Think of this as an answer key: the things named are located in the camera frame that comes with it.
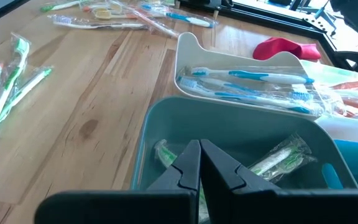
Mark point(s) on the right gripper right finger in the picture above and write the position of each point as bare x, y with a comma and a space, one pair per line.
291, 208

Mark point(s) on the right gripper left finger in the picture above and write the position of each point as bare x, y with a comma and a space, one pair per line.
120, 208

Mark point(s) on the blue toothbrush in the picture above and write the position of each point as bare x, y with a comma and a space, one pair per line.
185, 19
238, 88
238, 97
253, 75

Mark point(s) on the clear plastic bin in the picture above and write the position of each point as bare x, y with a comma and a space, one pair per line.
337, 130

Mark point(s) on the dark grey plastic bin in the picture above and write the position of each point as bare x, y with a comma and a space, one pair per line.
228, 124

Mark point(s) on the red cloth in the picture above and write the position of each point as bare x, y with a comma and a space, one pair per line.
284, 48

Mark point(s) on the beige plastic bin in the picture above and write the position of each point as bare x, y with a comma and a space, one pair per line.
194, 49

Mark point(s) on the purple wrapped toothbrush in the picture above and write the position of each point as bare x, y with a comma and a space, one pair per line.
104, 25

